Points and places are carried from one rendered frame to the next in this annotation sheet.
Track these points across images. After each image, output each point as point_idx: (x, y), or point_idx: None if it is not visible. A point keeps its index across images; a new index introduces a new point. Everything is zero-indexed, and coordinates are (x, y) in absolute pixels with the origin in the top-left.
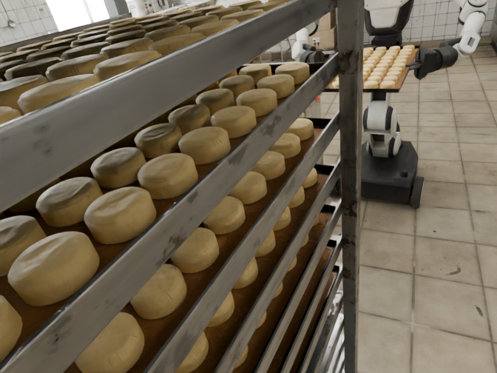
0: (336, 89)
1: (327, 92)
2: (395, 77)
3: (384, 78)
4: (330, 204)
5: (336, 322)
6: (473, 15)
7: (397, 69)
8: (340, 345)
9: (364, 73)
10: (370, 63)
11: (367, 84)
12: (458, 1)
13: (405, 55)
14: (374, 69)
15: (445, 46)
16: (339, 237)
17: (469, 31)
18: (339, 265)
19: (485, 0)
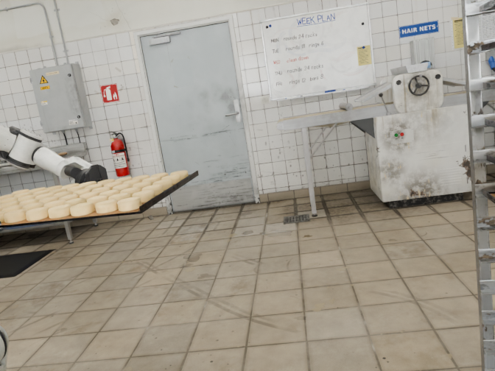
0: (170, 189)
1: (166, 196)
2: (160, 173)
3: (158, 176)
4: (478, 126)
5: (492, 260)
6: (46, 149)
7: (127, 177)
8: (493, 290)
9: (124, 184)
10: (71, 191)
11: (176, 176)
12: (4, 143)
13: (62, 186)
14: (113, 184)
15: (87, 168)
16: (475, 161)
17: (75, 157)
18: (476, 196)
19: (40, 135)
